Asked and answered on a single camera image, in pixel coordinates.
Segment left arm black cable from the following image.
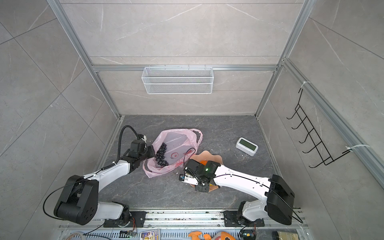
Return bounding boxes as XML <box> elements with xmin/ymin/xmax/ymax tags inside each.
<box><xmin>116</xmin><ymin>125</ymin><xmax>140</xmax><ymax>163</ymax></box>

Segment pink scalloped bowl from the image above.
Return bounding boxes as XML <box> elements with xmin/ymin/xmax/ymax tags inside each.
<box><xmin>189</xmin><ymin>150</ymin><xmax>224</xmax><ymax>193</ymax></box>

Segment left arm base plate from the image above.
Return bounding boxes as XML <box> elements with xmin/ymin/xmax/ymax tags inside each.
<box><xmin>103</xmin><ymin>211</ymin><xmax>147</xmax><ymax>228</ymax></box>

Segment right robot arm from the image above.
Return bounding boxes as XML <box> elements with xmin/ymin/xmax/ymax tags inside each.
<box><xmin>179</xmin><ymin>160</ymin><xmax>299</xmax><ymax>227</ymax></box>

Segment dark fake grapes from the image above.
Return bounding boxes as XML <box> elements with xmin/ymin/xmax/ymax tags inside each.
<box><xmin>155</xmin><ymin>143</ymin><xmax>169</xmax><ymax>167</ymax></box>

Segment colourful card packet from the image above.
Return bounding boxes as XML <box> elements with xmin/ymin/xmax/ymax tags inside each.
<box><xmin>140</xmin><ymin>229</ymin><xmax>161</xmax><ymax>240</ymax></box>

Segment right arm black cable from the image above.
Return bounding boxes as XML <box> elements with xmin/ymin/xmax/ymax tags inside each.
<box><xmin>182</xmin><ymin>147</ymin><xmax>197</xmax><ymax>166</ymax></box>

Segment orange plush toy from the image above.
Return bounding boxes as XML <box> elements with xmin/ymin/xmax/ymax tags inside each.
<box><xmin>188</xmin><ymin>231</ymin><xmax>236</xmax><ymax>240</ymax></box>

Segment dark bottle with label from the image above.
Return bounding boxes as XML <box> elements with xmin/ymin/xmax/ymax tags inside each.
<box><xmin>272</xmin><ymin>231</ymin><xmax>300</xmax><ymax>240</ymax></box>

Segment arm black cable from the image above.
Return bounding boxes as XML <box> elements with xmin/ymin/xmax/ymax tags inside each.
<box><xmin>116</xmin><ymin>125</ymin><xmax>140</xmax><ymax>163</ymax></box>
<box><xmin>182</xmin><ymin>147</ymin><xmax>197</xmax><ymax>166</ymax></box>

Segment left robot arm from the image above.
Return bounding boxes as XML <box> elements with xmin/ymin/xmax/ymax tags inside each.
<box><xmin>54</xmin><ymin>139</ymin><xmax>155</xmax><ymax>227</ymax></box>

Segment black wire hook rack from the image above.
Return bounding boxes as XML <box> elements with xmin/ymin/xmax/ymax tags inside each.
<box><xmin>286</xmin><ymin>89</ymin><xmax>352</xmax><ymax>169</ymax></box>

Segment white digital timer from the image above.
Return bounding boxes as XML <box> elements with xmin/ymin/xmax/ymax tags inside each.
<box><xmin>236</xmin><ymin>137</ymin><xmax>259</xmax><ymax>157</ymax></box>

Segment white wire mesh basket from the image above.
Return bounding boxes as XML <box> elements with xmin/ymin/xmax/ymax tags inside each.
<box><xmin>142</xmin><ymin>67</ymin><xmax>214</xmax><ymax>95</ymax></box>

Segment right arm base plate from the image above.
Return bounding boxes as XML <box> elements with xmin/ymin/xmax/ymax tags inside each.
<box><xmin>223</xmin><ymin>211</ymin><xmax>265</xmax><ymax>227</ymax></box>

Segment pink plastic bag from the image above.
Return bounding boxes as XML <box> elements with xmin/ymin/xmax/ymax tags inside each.
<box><xmin>143</xmin><ymin>129</ymin><xmax>203</xmax><ymax>178</ymax></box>

